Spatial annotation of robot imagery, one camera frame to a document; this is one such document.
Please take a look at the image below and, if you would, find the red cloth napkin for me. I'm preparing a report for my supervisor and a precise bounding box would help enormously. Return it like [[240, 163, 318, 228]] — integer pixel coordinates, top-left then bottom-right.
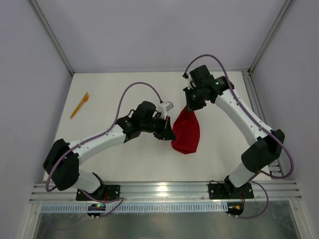
[[171, 106, 200, 154]]

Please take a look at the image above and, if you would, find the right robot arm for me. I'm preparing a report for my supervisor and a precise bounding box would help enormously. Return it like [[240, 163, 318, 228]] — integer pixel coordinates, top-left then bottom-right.
[[183, 65, 285, 199]]

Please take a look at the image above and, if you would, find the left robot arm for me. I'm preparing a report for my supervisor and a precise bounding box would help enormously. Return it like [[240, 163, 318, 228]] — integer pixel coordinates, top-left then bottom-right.
[[43, 101, 176, 203]]

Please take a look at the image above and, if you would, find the orange plastic fork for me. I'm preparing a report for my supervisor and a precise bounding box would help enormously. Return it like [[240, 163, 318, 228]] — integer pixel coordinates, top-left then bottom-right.
[[69, 92, 89, 119]]

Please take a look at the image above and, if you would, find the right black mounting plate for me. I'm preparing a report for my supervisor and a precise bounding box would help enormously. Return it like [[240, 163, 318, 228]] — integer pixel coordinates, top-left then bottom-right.
[[208, 181, 254, 200]]

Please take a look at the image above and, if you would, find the black mounting plate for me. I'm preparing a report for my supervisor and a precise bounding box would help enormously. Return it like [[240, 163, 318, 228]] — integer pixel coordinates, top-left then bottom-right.
[[76, 185, 121, 201], [208, 181, 254, 200]]

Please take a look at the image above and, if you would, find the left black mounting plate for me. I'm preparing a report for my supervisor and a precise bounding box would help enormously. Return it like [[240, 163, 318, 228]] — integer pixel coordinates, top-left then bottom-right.
[[76, 185, 121, 201]]

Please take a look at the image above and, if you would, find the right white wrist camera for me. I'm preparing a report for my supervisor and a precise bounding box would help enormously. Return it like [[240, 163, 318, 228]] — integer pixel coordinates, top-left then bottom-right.
[[189, 65, 214, 87]]

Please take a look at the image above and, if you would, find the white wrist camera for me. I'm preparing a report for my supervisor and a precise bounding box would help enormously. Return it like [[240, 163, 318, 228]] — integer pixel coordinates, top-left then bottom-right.
[[157, 101, 174, 119], [189, 65, 214, 87]]

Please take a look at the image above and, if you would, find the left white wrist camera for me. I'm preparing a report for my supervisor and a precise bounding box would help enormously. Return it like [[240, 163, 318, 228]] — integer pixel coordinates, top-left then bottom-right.
[[157, 101, 174, 119]]

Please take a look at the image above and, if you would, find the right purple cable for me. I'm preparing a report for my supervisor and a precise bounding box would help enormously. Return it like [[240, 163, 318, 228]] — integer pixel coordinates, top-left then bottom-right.
[[183, 54, 295, 180]]

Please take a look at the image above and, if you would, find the purple cable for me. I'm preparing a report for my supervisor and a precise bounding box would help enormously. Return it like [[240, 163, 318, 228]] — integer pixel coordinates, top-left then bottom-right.
[[183, 54, 295, 180], [46, 82, 162, 192]]

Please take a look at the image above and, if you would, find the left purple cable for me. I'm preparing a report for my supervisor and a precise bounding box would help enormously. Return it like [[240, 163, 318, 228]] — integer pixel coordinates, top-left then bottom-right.
[[46, 82, 162, 192]]

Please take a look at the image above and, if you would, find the white slotted cable duct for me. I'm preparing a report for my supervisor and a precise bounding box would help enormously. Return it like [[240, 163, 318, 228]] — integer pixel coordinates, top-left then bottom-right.
[[40, 202, 228, 213]]

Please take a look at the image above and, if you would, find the right aluminium frame post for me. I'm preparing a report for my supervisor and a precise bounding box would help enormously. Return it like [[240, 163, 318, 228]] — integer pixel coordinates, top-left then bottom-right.
[[248, 0, 296, 75]]

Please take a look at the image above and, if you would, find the aluminium frame post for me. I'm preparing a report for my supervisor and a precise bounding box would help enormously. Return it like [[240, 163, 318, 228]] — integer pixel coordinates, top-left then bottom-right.
[[28, 0, 75, 76], [248, 0, 296, 75]]

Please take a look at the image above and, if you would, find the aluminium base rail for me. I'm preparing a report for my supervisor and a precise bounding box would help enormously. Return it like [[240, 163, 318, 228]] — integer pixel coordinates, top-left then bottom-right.
[[29, 180, 302, 203]]

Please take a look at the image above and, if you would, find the left aluminium frame post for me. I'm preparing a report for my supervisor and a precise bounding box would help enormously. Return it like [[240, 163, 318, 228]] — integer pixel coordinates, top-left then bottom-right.
[[28, 0, 75, 76]]

